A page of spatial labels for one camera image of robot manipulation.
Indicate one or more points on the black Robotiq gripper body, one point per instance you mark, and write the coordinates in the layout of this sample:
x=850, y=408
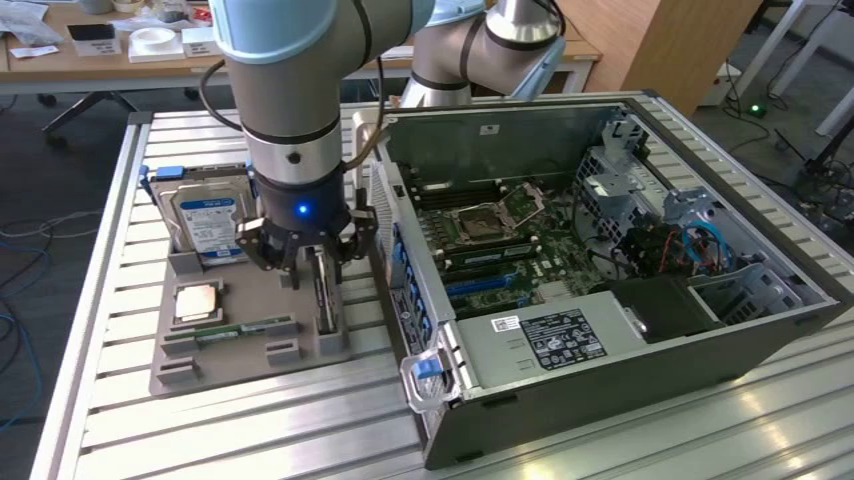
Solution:
x=303, y=197

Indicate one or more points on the Nvidia graphics card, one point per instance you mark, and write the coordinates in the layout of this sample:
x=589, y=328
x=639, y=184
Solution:
x=325, y=300

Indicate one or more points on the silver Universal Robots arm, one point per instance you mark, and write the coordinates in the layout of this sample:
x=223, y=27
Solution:
x=287, y=75

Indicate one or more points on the hard disk with blue rails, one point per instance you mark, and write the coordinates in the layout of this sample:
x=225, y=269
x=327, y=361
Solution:
x=200, y=220

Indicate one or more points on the grey parts rack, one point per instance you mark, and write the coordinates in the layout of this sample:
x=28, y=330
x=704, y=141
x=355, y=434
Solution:
x=267, y=310

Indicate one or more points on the silver CPU chip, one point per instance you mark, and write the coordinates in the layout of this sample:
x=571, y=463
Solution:
x=195, y=302

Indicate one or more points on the CPU socket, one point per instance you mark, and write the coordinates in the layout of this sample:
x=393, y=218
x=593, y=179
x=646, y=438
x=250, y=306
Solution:
x=477, y=222

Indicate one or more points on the green loose RAM stick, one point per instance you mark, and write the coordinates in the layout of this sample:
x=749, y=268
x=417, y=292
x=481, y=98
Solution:
x=227, y=331

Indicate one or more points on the blue expansion slot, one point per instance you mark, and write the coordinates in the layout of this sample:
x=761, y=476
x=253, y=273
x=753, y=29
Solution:
x=481, y=285

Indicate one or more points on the metal socket cover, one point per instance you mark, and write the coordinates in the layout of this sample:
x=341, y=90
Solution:
x=521, y=202

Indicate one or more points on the blue case latch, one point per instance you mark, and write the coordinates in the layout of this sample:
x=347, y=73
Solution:
x=427, y=370

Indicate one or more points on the white paper stack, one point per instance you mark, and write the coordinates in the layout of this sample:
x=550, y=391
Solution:
x=401, y=52

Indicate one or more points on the grey power supply unit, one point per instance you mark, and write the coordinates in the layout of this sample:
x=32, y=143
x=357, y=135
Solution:
x=494, y=365

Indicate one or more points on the small white labelled box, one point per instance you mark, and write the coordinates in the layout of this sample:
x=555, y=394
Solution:
x=199, y=45

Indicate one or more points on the white square tray box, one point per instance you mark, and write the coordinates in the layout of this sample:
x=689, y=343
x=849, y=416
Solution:
x=156, y=54

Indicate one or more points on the black desk foot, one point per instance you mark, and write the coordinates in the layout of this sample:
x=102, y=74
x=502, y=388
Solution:
x=74, y=112

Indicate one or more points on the silver perforated disk bay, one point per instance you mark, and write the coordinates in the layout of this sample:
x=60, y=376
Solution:
x=614, y=190

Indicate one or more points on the small red object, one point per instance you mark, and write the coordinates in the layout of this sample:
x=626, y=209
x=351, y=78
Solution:
x=203, y=16

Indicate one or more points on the white tape roll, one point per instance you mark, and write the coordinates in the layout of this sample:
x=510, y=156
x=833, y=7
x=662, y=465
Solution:
x=152, y=36

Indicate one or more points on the black topped white box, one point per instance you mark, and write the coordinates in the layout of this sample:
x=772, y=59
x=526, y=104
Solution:
x=94, y=37

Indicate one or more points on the open dark PC case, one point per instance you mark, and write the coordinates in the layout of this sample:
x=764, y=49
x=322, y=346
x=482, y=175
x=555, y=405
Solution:
x=601, y=400

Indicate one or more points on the grey cup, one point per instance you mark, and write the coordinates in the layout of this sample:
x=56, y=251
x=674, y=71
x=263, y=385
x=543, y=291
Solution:
x=96, y=6

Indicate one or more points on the red and white card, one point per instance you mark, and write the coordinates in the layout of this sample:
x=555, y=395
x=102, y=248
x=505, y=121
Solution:
x=34, y=51

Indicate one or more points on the crumpled clear plastic bag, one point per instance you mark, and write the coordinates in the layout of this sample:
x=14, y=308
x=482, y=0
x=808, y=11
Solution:
x=27, y=22

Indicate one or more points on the wooden cabinet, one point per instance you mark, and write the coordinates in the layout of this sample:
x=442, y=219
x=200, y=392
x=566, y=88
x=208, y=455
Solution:
x=668, y=50

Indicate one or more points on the white device with red dot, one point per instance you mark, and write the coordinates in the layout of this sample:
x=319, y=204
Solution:
x=726, y=85

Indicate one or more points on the black device with green light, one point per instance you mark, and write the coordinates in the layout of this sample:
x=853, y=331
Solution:
x=756, y=108

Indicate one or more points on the silver metal drive bracket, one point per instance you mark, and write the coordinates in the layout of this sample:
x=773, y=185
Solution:
x=754, y=285

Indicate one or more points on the white table frame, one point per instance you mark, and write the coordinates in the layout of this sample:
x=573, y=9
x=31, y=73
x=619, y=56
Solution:
x=765, y=50

